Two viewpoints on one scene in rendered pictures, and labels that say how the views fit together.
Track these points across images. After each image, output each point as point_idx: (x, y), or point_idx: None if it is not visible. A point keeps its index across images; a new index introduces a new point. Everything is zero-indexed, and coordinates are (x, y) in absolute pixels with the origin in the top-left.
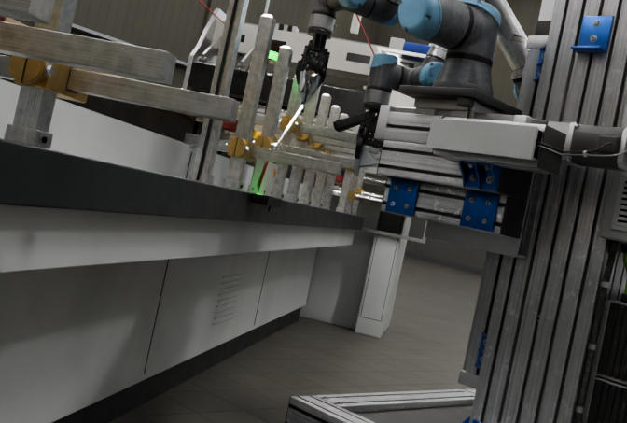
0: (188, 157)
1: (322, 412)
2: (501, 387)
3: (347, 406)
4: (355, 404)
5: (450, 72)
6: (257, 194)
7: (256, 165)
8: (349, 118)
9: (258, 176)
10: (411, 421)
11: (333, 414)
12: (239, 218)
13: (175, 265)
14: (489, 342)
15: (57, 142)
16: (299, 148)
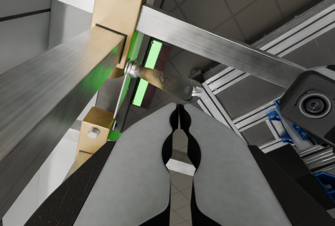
0: (3, 30)
1: (201, 107)
2: (292, 134)
3: (219, 92)
4: (225, 87)
5: None
6: (134, 105)
7: (118, 108)
8: (331, 144)
9: (127, 81)
10: (257, 85)
11: (206, 109)
12: (127, 113)
13: None
14: (299, 140)
15: (21, 223)
16: (188, 50)
